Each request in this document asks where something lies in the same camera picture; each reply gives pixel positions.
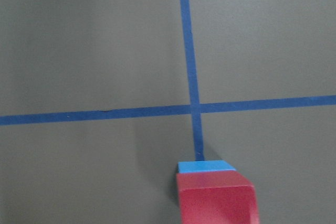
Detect red block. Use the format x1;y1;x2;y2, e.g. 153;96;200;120
176;170;260;224

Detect blue block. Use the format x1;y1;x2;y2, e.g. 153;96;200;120
178;160;236;173

